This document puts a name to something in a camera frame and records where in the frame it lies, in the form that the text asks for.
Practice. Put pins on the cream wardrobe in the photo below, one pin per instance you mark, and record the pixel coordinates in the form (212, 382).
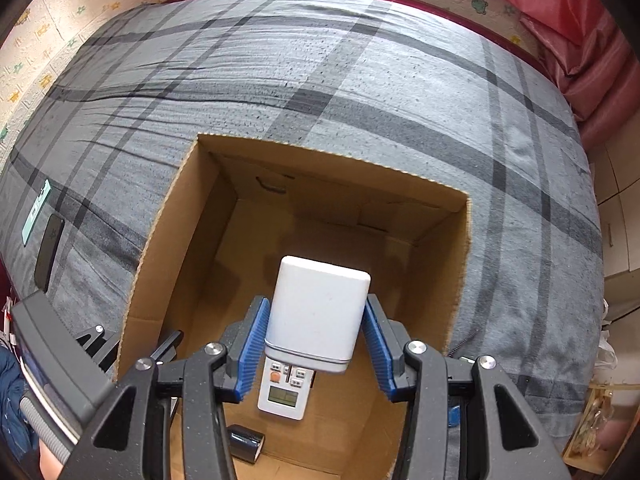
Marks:
(617, 210)

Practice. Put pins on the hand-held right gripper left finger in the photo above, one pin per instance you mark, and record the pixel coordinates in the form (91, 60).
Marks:
(252, 350)

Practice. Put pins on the person's blue trousers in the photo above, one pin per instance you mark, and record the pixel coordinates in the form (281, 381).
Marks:
(12, 400)

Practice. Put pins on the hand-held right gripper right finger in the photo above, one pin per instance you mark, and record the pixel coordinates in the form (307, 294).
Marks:
(378, 350)

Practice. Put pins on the brown cardboard box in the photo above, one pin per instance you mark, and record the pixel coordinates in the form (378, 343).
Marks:
(400, 285)

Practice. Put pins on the person's left hand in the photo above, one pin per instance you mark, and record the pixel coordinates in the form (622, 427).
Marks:
(50, 466)

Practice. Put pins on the small black cylinder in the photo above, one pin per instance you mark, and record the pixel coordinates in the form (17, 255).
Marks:
(245, 442)

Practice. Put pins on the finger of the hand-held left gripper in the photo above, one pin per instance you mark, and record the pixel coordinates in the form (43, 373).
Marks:
(170, 347)
(100, 345)

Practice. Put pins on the white remote control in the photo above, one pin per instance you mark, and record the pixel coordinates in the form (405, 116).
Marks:
(280, 402)

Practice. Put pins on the blue key fob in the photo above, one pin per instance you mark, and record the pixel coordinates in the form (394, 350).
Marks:
(454, 416)

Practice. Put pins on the black smartphone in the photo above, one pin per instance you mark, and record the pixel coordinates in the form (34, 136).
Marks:
(50, 250)

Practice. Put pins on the pink curtain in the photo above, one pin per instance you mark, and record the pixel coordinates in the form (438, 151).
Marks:
(575, 35)

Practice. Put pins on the wooden shelf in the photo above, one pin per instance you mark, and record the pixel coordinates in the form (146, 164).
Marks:
(600, 425)

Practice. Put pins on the green and white card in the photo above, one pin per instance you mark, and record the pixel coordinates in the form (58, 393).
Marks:
(36, 210)

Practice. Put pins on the large white charger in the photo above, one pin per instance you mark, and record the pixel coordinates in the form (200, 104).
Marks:
(315, 310)

